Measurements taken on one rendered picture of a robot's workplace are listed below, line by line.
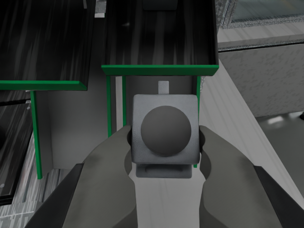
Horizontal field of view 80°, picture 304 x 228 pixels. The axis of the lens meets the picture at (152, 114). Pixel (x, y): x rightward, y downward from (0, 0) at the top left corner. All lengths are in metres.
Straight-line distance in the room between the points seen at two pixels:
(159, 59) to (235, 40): 0.78
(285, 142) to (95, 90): 1.67
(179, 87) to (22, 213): 0.38
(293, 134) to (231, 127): 1.35
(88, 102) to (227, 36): 0.79
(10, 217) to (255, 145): 0.60
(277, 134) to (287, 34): 0.94
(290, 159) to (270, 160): 1.18
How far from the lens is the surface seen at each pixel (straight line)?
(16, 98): 0.63
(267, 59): 1.19
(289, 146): 1.84
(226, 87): 0.73
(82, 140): 0.38
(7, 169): 0.50
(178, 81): 0.36
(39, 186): 0.46
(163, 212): 0.48
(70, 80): 0.23
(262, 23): 1.16
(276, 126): 1.90
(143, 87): 0.35
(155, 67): 0.21
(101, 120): 0.36
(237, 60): 1.08
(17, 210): 0.46
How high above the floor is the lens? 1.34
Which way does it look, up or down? 53 degrees down
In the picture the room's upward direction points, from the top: 2 degrees counter-clockwise
